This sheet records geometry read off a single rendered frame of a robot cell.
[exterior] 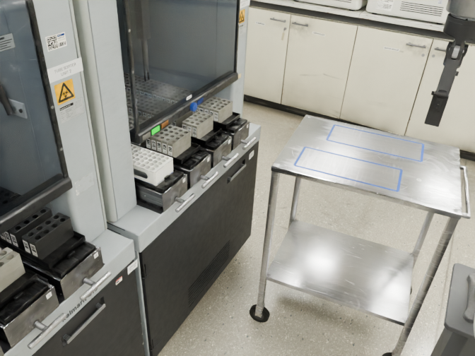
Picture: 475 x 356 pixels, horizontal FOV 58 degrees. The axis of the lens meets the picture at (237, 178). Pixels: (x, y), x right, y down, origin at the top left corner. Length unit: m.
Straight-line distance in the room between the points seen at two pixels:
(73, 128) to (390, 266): 1.42
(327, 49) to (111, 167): 2.49
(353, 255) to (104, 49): 1.35
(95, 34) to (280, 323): 1.43
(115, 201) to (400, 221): 1.86
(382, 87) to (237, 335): 2.18
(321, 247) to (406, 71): 1.76
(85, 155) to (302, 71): 2.63
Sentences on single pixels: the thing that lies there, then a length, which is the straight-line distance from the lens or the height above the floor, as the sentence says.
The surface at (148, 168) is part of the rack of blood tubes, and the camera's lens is 1.37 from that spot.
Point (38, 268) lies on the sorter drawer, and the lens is 1.17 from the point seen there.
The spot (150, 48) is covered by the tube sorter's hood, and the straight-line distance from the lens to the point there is 1.25.
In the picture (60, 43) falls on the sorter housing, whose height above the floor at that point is 1.30.
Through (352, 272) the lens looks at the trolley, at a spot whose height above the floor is 0.28.
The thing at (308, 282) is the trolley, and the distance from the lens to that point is 1.83.
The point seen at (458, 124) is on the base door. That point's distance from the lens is 3.47.
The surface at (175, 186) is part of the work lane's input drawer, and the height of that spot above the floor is 0.80.
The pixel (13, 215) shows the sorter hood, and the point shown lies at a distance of 1.04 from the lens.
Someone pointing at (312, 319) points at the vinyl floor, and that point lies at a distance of 2.07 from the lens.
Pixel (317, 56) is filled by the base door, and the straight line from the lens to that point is 3.51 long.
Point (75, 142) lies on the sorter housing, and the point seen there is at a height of 1.06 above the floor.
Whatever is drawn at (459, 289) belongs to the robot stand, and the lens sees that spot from 1.38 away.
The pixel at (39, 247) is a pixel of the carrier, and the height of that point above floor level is 0.86.
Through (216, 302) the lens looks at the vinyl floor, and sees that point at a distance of 2.08.
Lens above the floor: 1.60
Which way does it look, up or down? 34 degrees down
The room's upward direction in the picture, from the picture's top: 3 degrees clockwise
